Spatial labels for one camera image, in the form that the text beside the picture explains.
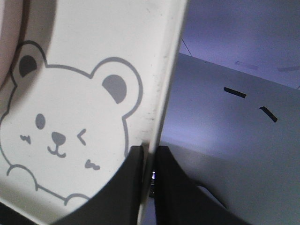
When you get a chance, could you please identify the cream bear serving tray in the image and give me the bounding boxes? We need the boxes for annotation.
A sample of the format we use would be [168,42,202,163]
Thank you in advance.
[0,0,188,225]

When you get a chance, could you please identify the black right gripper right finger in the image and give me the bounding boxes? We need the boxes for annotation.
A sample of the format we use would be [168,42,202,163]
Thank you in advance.
[154,146,246,225]

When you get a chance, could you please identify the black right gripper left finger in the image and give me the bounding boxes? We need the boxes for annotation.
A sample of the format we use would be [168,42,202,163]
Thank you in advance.
[55,146,143,225]

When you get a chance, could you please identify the white table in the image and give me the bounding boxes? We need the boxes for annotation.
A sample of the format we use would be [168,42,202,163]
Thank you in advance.
[161,54,300,225]

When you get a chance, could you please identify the pink round plate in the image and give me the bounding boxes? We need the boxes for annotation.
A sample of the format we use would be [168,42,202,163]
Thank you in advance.
[0,0,25,85]

